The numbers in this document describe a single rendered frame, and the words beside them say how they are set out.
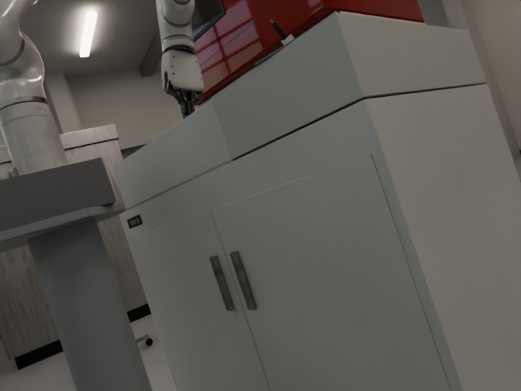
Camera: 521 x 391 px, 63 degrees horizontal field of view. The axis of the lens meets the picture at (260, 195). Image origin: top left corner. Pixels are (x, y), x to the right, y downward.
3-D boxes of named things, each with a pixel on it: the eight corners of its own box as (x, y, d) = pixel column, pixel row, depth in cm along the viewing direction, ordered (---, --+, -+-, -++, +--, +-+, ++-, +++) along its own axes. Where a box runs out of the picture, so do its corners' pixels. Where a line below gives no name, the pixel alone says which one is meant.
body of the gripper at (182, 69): (188, 61, 116) (194, 100, 114) (154, 53, 109) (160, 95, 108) (203, 48, 111) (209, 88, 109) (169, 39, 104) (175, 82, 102)
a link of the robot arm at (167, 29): (197, 33, 107) (191, 52, 116) (190, -14, 109) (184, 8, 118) (163, 32, 104) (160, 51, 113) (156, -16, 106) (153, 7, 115)
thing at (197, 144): (151, 202, 140) (138, 162, 140) (261, 153, 100) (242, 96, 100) (125, 209, 133) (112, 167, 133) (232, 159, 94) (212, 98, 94)
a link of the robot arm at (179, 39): (184, 54, 117) (186, 65, 116) (156, 48, 111) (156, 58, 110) (201, 39, 110) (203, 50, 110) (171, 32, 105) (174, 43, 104)
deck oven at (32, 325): (150, 298, 522) (102, 152, 524) (175, 305, 420) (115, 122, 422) (18, 351, 453) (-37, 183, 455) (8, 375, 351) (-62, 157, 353)
